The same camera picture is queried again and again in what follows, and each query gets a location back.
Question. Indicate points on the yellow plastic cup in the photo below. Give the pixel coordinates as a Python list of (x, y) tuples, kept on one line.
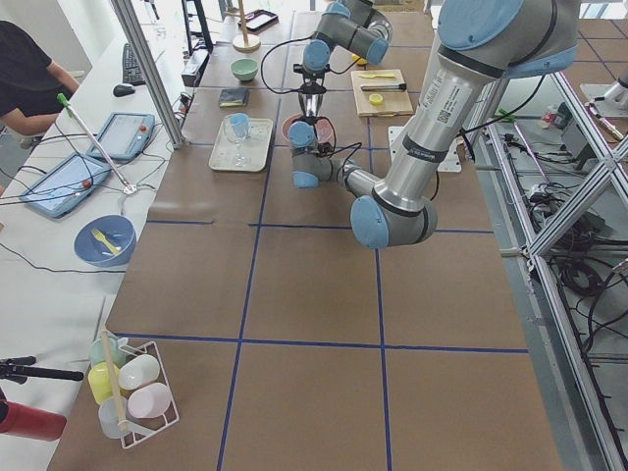
[(99, 383)]

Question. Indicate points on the teach pendant tablet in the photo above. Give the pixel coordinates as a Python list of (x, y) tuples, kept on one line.
[(125, 135), (66, 186)]

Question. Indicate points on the cream bear tray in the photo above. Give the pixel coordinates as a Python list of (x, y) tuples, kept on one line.
[(255, 148)]

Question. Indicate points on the blue bowl on desk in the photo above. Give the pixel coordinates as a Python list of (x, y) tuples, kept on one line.
[(118, 229)]

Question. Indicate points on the pink plastic cup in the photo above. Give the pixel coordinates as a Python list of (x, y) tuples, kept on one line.
[(150, 401)]

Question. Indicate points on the yellow plastic knife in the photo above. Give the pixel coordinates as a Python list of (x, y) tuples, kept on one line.
[(378, 76)]

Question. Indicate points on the lemon half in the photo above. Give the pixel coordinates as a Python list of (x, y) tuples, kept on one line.
[(376, 99)]

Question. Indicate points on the black tripod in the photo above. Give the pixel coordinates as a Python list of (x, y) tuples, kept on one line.
[(20, 369)]

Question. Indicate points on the wooden cutting board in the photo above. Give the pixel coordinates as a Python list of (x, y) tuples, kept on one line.
[(395, 103)]

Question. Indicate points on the yellow fork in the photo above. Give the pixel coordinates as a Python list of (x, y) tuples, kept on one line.
[(99, 236)]

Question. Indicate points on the pink bowl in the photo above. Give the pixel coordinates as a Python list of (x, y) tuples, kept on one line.
[(323, 127)]

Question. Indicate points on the black keyboard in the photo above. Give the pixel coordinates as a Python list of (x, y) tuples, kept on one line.
[(131, 71)]

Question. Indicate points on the light blue cup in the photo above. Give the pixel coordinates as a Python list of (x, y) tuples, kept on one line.
[(239, 126)]

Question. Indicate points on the black computer mouse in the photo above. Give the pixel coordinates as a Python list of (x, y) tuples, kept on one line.
[(123, 89)]

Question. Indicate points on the wooden cup stand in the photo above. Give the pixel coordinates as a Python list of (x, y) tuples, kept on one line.
[(244, 41)]

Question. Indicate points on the clear wine glass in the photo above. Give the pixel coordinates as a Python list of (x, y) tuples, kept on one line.
[(240, 158)]

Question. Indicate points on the yellow lemon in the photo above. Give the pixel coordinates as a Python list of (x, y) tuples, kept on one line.
[(359, 61)]

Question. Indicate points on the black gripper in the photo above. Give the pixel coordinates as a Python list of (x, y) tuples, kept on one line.
[(311, 104), (322, 135)]

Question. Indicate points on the aluminium frame post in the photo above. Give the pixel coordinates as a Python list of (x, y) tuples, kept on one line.
[(131, 26)]

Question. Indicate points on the person in black shirt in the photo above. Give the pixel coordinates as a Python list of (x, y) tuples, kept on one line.
[(30, 83)]

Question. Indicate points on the white plastic cup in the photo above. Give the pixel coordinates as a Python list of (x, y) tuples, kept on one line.
[(139, 372)]

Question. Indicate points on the red bottle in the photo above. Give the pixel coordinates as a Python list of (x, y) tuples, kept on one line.
[(28, 422)]

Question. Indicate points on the grey folded cloth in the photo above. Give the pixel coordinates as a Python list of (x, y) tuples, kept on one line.
[(233, 97)]

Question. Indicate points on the green bowl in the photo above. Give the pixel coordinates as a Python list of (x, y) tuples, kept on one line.
[(245, 69)]

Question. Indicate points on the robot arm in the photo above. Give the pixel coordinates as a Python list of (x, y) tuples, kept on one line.
[(355, 26), (477, 42)]

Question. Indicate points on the white wire cup rack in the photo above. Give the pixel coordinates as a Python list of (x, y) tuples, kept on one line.
[(114, 419)]

